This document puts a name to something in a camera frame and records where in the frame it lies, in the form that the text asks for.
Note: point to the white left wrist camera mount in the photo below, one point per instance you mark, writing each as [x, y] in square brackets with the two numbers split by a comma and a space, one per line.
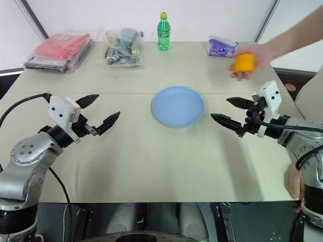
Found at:
[60, 108]

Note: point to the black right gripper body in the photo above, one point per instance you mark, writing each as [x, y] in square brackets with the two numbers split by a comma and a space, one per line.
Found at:
[256, 114]

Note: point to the orange fruit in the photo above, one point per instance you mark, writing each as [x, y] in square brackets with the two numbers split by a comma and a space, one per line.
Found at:
[244, 63]

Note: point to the brown round object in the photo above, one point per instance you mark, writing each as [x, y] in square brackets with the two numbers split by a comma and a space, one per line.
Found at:
[291, 87]

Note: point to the green plastic bottle yellow cap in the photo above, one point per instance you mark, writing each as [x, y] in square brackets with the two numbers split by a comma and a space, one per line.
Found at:
[164, 32]

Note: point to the purple tissue pack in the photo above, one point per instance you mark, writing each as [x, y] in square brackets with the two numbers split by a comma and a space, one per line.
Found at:
[222, 46]

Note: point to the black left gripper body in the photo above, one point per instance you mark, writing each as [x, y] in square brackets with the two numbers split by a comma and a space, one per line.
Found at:
[82, 124]

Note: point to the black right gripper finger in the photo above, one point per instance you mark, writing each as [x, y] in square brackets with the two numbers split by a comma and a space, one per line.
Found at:
[228, 122]
[239, 102]

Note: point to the bag of red packets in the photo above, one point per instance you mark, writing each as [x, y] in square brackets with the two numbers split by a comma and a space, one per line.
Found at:
[50, 65]

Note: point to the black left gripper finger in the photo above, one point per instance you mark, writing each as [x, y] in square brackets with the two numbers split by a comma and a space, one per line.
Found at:
[109, 123]
[87, 100]

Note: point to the grey rounded robot leg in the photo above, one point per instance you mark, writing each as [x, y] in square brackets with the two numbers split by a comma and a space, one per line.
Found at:
[122, 218]
[191, 218]

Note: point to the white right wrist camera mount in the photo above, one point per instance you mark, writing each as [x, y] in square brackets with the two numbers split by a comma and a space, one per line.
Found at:
[271, 98]

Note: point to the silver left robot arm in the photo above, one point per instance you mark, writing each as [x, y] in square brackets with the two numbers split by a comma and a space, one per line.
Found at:
[25, 151]

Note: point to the person's hand holding fruit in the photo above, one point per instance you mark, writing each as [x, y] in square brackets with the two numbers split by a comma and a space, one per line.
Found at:
[263, 54]

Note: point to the light blue plate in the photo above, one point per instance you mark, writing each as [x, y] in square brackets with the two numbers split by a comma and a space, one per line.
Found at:
[178, 107]

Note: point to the person's hand at table edge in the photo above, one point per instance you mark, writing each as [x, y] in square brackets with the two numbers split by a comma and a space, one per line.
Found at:
[294, 181]

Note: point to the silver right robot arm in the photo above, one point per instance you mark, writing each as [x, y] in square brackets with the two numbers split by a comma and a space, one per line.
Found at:
[302, 136]

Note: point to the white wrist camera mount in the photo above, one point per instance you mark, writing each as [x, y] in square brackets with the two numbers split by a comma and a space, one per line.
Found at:
[60, 108]
[271, 98]

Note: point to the person's bare forearm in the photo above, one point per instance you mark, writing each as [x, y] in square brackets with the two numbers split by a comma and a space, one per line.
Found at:
[297, 32]

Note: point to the red cloth in plastic bag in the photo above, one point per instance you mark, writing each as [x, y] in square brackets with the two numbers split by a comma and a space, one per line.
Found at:
[61, 45]

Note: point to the clear bag of mixed items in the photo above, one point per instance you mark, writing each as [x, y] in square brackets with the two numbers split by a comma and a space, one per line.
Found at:
[123, 48]

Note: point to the white rounded object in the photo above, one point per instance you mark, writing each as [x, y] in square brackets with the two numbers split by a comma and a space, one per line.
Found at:
[311, 95]

